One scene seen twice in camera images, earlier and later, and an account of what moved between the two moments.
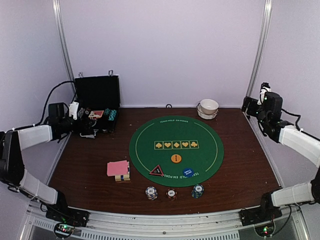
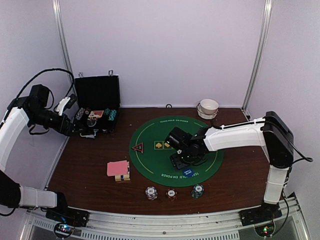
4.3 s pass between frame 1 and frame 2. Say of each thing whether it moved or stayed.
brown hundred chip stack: stayed
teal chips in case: stayed
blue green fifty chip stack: stayed
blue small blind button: stayed
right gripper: moved
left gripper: moved
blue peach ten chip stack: stayed
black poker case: stayed
